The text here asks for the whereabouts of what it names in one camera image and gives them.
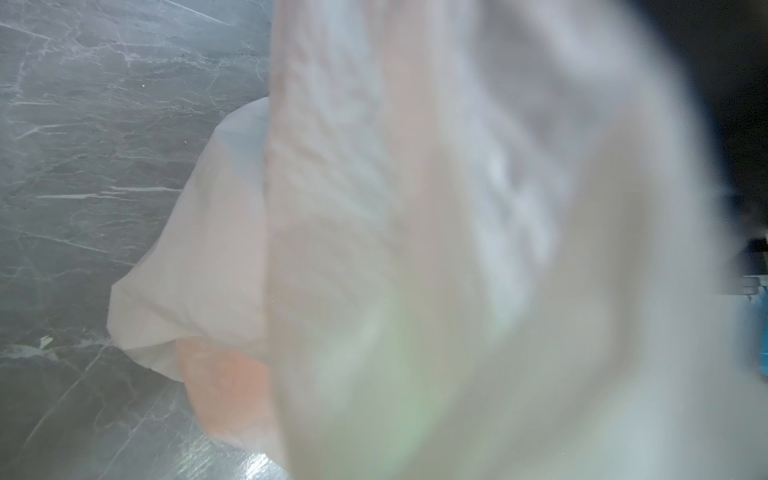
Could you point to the white plastic bag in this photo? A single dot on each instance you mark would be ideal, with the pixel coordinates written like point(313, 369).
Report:
point(457, 240)

